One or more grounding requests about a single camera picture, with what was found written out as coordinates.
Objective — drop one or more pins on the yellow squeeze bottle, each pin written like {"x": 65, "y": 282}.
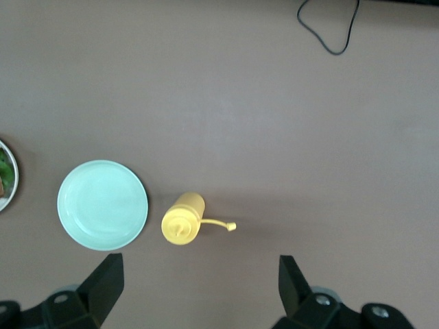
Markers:
{"x": 180, "y": 226}

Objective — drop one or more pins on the green lettuce leaf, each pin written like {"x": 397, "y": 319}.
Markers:
{"x": 7, "y": 168}

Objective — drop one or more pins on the toasted brown bread slice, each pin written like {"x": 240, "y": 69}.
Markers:
{"x": 1, "y": 188}

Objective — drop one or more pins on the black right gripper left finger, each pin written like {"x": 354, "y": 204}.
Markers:
{"x": 99, "y": 288}

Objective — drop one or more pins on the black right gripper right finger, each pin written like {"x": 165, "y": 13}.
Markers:
{"x": 295, "y": 291}

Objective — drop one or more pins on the beige plate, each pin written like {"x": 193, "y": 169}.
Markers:
{"x": 15, "y": 178}

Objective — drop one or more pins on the mint green plate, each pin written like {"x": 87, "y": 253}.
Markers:
{"x": 103, "y": 205}

